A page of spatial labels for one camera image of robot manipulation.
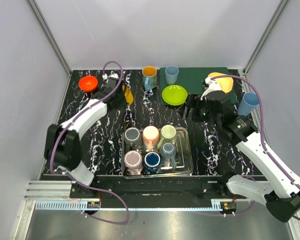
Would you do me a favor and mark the yellow square bowl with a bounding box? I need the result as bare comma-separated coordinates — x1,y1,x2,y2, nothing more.
208,72,234,94

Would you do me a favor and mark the front aluminium rail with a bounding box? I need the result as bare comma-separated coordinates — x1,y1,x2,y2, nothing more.
24,176,246,211

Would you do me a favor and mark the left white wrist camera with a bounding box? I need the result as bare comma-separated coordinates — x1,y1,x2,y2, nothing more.
102,73,120,94

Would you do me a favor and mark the aluminium frame post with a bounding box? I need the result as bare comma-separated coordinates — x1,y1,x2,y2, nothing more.
26,0,72,76
243,0,290,76

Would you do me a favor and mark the yellow ribbed mug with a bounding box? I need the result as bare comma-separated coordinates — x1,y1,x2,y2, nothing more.
122,84,134,106

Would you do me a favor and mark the orange red bowl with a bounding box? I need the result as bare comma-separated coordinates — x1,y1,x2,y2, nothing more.
78,75,99,92

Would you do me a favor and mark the lime green plate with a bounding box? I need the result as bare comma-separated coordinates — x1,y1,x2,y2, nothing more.
161,85,188,106

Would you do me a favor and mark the navy blue mug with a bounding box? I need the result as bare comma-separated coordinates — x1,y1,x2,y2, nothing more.
143,151,161,174

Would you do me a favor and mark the light blue cup on mat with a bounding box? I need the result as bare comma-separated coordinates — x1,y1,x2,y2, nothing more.
165,65,179,85

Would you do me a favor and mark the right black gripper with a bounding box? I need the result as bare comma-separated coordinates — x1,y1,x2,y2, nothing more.
176,92,221,128

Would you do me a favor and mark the light green mug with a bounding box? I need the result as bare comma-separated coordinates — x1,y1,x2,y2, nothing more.
157,124,177,149

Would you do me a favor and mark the blue grey mug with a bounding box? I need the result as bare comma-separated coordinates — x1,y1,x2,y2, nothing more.
160,142,177,169

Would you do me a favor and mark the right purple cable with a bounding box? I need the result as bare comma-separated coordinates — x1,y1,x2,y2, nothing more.
204,74,300,223

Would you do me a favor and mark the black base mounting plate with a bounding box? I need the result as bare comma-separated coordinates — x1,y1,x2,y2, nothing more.
69,176,234,210

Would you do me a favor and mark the right aluminium frame post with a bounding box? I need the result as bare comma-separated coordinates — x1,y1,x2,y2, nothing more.
243,0,290,76

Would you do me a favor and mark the dark grey mug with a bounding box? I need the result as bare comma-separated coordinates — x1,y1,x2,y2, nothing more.
124,127,143,149

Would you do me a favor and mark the pink orange mug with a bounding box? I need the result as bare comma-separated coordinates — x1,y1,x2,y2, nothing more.
142,125,160,152

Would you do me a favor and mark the mauve pink mug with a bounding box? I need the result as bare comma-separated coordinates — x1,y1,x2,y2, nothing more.
124,150,143,175

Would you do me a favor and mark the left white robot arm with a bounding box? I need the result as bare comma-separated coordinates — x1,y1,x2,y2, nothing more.
44,78,133,198

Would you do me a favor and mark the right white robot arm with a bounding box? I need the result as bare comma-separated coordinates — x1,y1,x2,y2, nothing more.
184,90,300,223

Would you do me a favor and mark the light blue patterned mug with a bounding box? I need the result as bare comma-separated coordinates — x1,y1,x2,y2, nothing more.
142,66,157,92

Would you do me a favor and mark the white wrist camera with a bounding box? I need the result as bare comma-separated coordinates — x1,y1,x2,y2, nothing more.
200,77,222,101
102,73,120,94

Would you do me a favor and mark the dark green mat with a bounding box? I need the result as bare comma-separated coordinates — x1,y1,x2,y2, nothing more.
158,67,238,104

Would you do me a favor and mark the silver metal tray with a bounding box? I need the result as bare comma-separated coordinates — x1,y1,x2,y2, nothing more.
121,127,194,179

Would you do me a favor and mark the light blue cup right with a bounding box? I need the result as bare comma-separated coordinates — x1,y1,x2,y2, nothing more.
237,92,260,117

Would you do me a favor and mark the left aluminium frame post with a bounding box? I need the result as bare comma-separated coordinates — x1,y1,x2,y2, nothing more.
26,0,72,76

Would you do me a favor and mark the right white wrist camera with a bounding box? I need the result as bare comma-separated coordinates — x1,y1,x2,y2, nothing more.
200,77,222,101

